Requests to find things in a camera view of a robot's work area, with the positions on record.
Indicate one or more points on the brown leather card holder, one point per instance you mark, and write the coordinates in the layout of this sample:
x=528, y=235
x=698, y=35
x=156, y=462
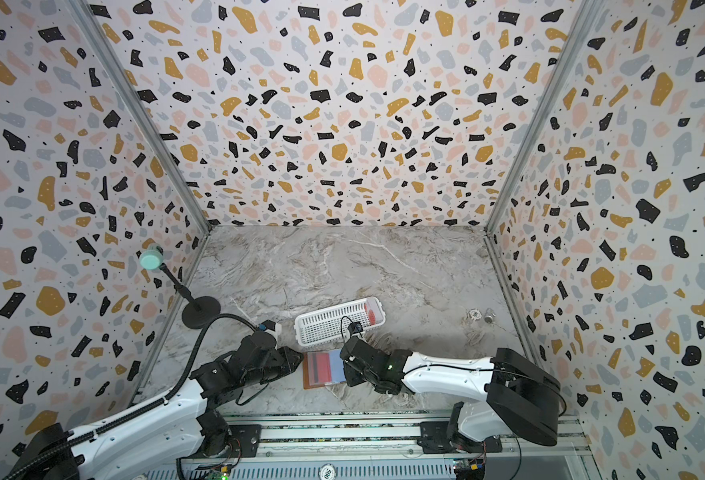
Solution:
x=337, y=370

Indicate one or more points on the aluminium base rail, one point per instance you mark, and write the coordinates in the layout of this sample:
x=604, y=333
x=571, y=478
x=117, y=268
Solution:
x=384, y=445

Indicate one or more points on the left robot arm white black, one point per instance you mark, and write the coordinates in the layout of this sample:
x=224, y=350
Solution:
x=136, y=426

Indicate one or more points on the aluminium corner post left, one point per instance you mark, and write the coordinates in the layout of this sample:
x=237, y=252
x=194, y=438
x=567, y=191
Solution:
x=85, y=20

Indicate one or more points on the black stand with green ball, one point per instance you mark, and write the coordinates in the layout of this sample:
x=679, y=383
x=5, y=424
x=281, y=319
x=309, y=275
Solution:
x=200, y=310

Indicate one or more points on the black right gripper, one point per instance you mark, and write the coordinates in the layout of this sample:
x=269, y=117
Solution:
x=351, y=358

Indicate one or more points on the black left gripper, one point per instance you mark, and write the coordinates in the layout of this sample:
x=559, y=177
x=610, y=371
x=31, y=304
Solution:
x=289, y=354

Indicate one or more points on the aluminium corner post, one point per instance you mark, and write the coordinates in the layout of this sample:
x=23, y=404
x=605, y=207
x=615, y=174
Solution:
x=585, y=17
x=85, y=20

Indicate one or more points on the white plastic slotted basket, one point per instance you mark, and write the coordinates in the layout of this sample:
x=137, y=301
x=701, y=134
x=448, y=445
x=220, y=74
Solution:
x=330, y=323

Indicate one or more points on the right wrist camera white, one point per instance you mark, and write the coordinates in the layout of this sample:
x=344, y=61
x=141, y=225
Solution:
x=355, y=328

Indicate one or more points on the aluminium corner post right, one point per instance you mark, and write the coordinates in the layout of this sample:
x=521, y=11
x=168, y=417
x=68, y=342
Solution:
x=585, y=17

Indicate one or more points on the red white credit card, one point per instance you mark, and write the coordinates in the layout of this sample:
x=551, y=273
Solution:
x=374, y=313
x=319, y=369

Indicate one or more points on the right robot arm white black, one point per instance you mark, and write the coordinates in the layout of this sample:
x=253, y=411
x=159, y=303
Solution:
x=502, y=394

